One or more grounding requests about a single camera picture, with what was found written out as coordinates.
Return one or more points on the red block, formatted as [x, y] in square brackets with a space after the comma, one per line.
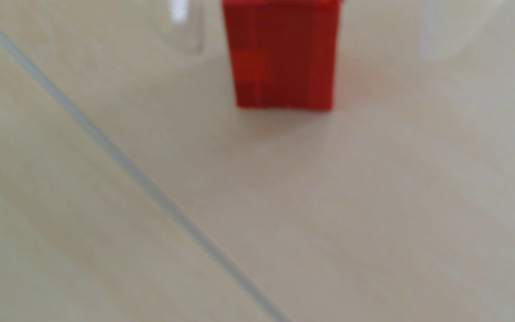
[282, 53]

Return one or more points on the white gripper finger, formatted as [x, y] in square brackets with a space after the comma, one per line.
[454, 24]
[183, 27]

